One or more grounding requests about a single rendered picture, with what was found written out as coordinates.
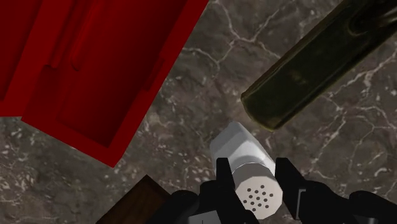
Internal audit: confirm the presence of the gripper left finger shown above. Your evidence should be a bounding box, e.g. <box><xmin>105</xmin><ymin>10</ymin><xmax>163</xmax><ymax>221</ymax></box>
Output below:
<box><xmin>148</xmin><ymin>157</ymin><xmax>260</xmax><ymax>224</ymax></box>

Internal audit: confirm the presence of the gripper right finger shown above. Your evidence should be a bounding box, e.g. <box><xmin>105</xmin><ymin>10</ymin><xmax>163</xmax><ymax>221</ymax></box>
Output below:
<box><xmin>275</xmin><ymin>157</ymin><xmax>397</xmax><ymax>224</ymax></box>

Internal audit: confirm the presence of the white salt shaker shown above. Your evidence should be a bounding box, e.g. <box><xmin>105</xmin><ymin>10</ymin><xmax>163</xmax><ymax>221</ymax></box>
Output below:
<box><xmin>209</xmin><ymin>121</ymin><xmax>284</xmax><ymax>220</ymax></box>

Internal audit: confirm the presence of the dark brown wooden block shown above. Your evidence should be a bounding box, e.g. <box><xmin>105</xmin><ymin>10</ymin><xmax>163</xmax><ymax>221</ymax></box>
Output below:
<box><xmin>95</xmin><ymin>174</ymin><xmax>171</xmax><ymax>224</ymax></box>

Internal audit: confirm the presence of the dark olive glass bottle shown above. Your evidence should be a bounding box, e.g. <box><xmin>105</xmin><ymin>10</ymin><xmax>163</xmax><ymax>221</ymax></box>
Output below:
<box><xmin>240</xmin><ymin>0</ymin><xmax>397</xmax><ymax>131</ymax></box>

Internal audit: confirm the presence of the red robot stand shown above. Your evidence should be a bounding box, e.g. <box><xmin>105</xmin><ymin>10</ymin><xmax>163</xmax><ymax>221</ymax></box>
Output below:
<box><xmin>0</xmin><ymin>0</ymin><xmax>209</xmax><ymax>169</ymax></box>

